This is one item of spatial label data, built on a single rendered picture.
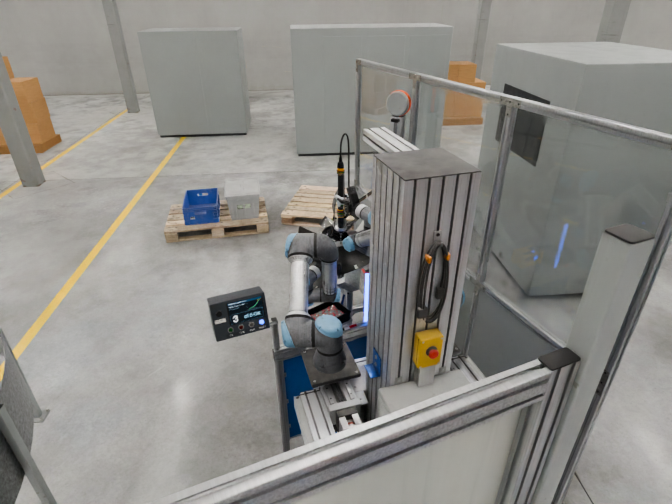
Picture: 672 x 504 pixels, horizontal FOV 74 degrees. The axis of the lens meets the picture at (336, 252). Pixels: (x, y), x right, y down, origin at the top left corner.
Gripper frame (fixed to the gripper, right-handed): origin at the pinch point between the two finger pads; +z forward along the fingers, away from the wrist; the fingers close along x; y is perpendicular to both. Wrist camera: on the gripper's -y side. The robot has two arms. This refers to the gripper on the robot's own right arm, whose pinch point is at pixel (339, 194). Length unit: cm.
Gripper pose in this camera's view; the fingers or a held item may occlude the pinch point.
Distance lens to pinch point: 253.9
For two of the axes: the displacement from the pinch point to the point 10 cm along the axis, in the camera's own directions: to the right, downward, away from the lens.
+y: 0.0, 8.6, 5.0
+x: 8.4, -2.8, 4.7
